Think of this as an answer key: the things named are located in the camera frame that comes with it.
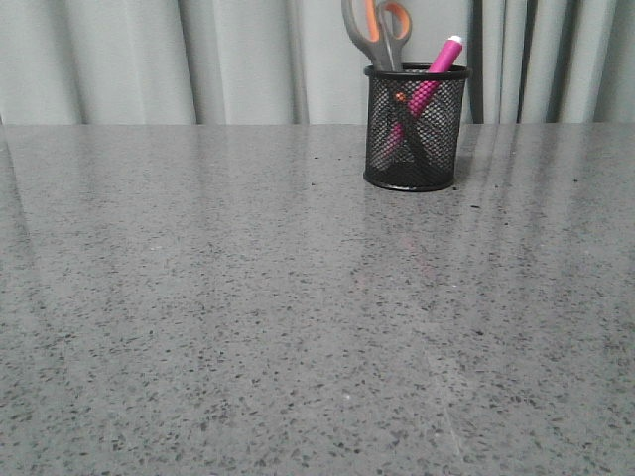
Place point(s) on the pink highlighter pen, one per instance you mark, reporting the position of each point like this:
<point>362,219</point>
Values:
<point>423,95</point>

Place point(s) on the grey orange scissors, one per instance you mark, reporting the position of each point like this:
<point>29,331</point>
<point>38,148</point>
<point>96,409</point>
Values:
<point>389,27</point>

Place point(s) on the black mesh pen cup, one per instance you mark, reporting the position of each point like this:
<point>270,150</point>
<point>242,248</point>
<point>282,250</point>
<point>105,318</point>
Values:
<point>438,127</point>

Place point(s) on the grey curtain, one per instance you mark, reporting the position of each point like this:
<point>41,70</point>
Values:
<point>285,62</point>

